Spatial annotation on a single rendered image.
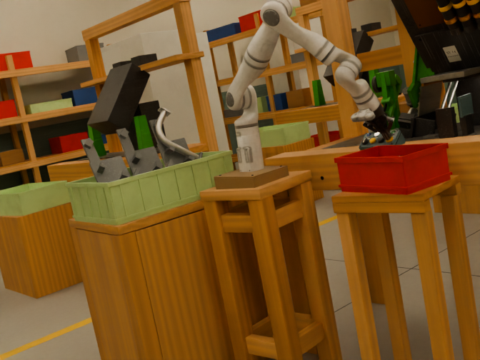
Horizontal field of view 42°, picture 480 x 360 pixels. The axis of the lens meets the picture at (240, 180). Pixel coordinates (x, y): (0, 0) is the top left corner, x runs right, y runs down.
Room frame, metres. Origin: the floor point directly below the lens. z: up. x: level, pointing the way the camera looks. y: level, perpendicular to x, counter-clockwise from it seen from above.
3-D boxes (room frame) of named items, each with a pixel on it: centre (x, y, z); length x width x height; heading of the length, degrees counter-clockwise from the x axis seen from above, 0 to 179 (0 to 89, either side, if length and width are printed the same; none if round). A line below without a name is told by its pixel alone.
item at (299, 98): (8.92, -0.79, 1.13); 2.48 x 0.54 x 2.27; 39
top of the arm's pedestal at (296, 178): (2.44, -0.06, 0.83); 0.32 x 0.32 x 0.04; 46
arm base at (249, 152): (2.43, -0.06, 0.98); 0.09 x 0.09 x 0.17; 48
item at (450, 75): (2.28, -0.88, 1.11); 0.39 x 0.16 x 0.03; 135
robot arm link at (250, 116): (2.43, -0.07, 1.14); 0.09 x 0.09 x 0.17; 31
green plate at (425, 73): (2.42, -0.80, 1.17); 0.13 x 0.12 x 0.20; 45
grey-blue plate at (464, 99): (2.23, -0.85, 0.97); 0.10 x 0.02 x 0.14; 135
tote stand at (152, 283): (2.76, 0.37, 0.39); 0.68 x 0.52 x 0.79; 125
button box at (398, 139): (2.33, -0.55, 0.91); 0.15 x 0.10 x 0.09; 45
